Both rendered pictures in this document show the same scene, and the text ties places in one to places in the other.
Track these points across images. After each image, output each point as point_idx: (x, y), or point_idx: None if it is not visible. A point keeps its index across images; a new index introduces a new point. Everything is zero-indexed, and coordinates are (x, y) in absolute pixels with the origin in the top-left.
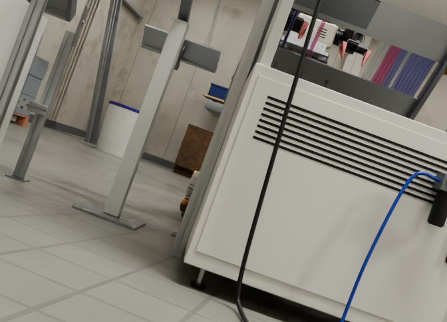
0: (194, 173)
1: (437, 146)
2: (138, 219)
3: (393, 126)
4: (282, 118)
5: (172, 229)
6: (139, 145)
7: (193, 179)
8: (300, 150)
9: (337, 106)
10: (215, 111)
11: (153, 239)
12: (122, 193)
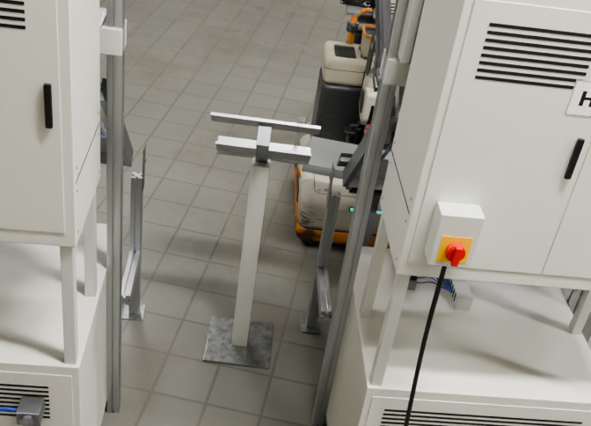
0: (303, 200)
1: (553, 413)
2: (262, 307)
3: (509, 407)
4: None
5: (298, 301)
6: (250, 288)
7: (304, 207)
8: None
9: (453, 403)
10: (315, 173)
11: (289, 383)
12: (245, 328)
